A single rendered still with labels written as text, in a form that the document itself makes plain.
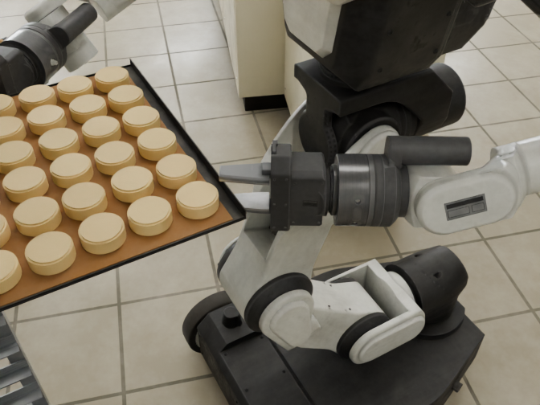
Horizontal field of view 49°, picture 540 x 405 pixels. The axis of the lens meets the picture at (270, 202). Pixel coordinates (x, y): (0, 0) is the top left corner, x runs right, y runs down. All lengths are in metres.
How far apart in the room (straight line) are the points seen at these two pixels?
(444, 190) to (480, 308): 1.24
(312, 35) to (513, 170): 0.32
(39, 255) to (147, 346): 1.11
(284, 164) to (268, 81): 1.81
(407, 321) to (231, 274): 0.47
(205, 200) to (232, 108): 1.92
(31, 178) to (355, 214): 0.39
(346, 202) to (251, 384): 0.83
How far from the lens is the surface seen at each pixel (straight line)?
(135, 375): 1.71
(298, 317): 1.10
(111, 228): 0.68
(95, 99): 0.89
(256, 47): 2.39
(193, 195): 0.70
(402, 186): 0.71
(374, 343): 1.37
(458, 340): 1.60
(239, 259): 1.10
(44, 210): 0.72
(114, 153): 0.78
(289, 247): 1.03
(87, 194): 0.73
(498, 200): 0.71
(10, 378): 1.41
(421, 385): 1.51
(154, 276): 1.91
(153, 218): 0.68
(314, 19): 0.82
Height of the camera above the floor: 1.44
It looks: 43 degrees down
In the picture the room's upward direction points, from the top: straight up
